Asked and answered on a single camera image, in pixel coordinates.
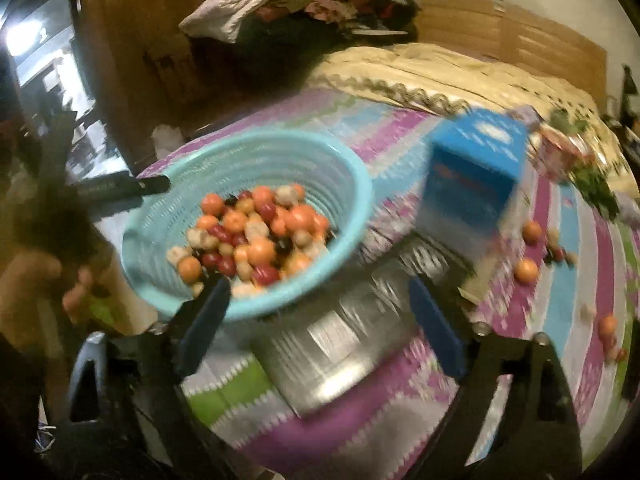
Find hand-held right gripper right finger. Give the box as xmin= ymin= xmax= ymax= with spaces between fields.
xmin=407 ymin=277 xmax=583 ymax=480

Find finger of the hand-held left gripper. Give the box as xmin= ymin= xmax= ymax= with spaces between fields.
xmin=72 ymin=175 xmax=172 ymax=212

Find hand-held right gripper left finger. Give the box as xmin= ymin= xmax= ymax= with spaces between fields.
xmin=65 ymin=277 xmax=236 ymax=480

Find heap of oranges and tomatoes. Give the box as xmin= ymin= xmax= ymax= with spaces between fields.
xmin=167 ymin=184 xmax=333 ymax=298

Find light blue plastic basket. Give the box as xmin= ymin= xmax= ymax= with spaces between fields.
xmin=121 ymin=129 xmax=375 ymax=322

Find person's left hand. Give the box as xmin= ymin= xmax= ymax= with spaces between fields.
xmin=0 ymin=250 xmax=108 ymax=352

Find silver rectangular metal tray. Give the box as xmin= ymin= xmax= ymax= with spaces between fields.
xmin=250 ymin=240 xmax=453 ymax=417

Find wooden wardrobe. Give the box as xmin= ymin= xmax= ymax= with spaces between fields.
xmin=72 ymin=0 xmax=321 ymax=171

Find blue carton box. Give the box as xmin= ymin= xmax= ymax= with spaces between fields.
xmin=415 ymin=107 xmax=531 ymax=272

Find dark leafy greens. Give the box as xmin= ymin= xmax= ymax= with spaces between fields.
xmin=550 ymin=110 xmax=621 ymax=218

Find pink packet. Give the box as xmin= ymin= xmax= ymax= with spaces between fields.
xmin=530 ymin=125 xmax=596 ymax=181

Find pile of clothes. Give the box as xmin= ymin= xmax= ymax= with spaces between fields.
xmin=180 ymin=0 xmax=421 ymax=46

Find beige zigzag quilt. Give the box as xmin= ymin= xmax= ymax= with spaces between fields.
xmin=305 ymin=45 xmax=601 ymax=126

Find wooden headboard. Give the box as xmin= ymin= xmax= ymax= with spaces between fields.
xmin=415 ymin=0 xmax=608 ymax=96

